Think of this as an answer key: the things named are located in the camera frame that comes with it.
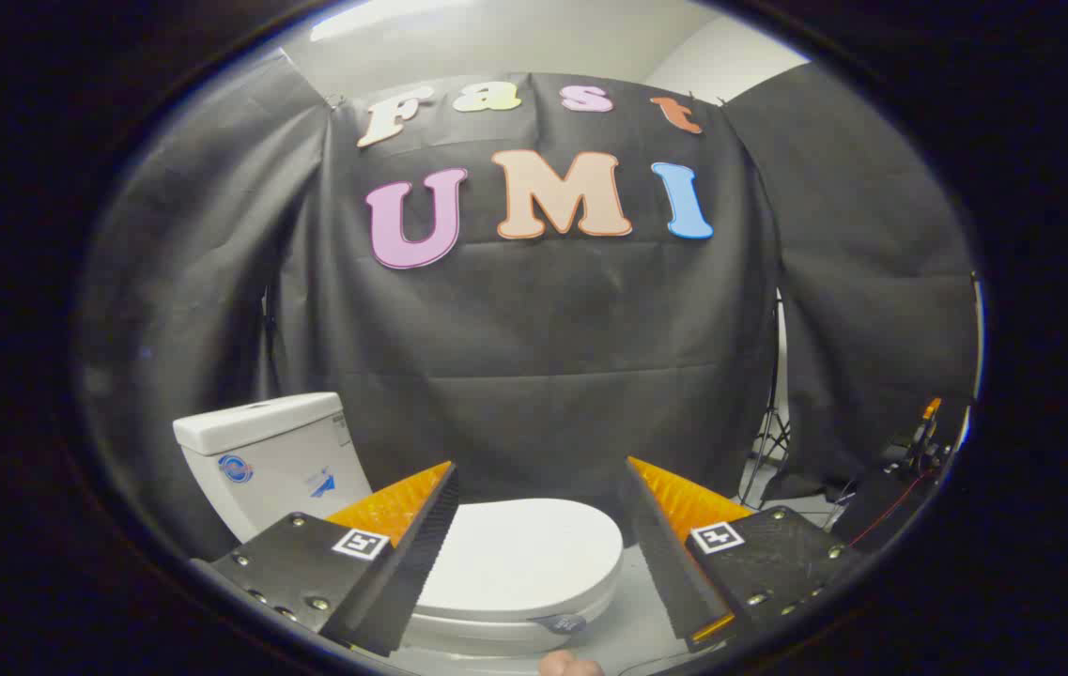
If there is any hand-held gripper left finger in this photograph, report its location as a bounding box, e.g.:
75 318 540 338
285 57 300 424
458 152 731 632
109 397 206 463
191 460 459 658

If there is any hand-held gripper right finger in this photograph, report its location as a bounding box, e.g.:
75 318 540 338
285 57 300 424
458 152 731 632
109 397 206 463
623 456 863 653

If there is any white toilet lid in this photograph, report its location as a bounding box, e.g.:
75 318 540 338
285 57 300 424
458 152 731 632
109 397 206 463
413 498 625 635

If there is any white toilet seat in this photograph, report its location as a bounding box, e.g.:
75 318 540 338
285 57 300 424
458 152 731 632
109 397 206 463
410 577 623 636

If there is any white toilet bowl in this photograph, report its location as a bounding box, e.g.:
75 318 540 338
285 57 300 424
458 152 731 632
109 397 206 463
400 615 596 658

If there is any black tripod stand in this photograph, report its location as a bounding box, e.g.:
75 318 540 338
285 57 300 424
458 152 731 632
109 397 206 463
738 291 793 508

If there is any black backdrop cloth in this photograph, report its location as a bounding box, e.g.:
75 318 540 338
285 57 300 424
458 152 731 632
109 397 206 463
78 52 981 564

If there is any thin red cable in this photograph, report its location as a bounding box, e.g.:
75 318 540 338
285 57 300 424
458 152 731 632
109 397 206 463
848 465 943 550

